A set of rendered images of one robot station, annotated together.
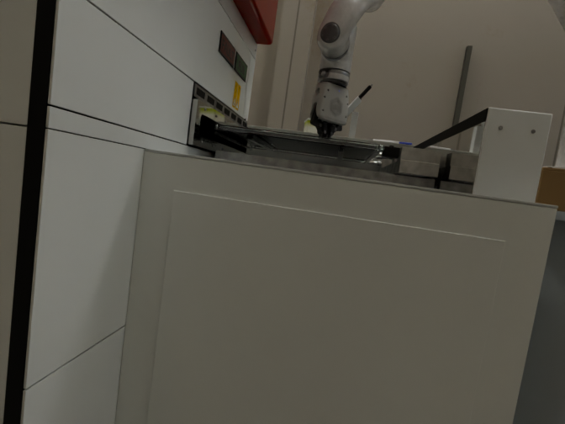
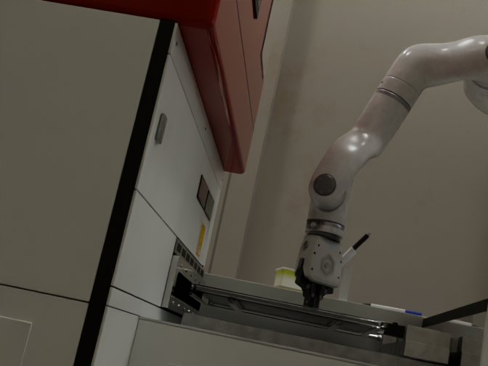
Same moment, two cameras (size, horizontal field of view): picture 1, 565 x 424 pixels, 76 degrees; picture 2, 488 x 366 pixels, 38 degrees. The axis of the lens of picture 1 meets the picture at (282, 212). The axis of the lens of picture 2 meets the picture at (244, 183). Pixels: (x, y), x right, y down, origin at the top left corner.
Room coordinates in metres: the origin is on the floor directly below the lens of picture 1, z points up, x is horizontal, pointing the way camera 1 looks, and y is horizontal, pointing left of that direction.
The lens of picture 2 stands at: (-0.54, 0.16, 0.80)
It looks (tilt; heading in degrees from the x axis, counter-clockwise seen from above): 13 degrees up; 358
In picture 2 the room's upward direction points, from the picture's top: 12 degrees clockwise
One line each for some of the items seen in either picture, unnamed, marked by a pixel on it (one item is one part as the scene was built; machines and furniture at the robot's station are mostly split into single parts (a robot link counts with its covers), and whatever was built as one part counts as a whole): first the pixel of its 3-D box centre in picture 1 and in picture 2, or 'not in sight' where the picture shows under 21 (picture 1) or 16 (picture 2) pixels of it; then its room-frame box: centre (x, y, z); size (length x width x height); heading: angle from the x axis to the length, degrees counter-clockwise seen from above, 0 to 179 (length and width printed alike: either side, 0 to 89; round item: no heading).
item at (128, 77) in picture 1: (200, 65); (180, 216); (0.80, 0.22, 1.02); 0.81 x 0.03 x 0.40; 172
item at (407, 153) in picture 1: (419, 155); (426, 336); (0.78, -0.27, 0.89); 0.08 x 0.03 x 0.03; 82
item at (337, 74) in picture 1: (332, 79); (323, 230); (1.00, -0.08, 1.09); 0.09 x 0.08 x 0.03; 125
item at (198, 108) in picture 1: (224, 136); (186, 293); (0.97, 0.18, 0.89); 0.44 x 0.02 x 0.10; 172
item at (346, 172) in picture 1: (319, 170); (311, 346); (0.83, -0.07, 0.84); 0.50 x 0.02 x 0.03; 82
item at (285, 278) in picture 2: (314, 129); (290, 282); (1.34, -0.07, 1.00); 0.07 x 0.07 x 0.07; 7
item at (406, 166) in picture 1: (403, 172); (409, 354); (0.94, -0.29, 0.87); 0.36 x 0.08 x 0.03; 172
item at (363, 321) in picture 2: (296, 137); (287, 306); (0.78, -0.01, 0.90); 0.37 x 0.01 x 0.01; 82
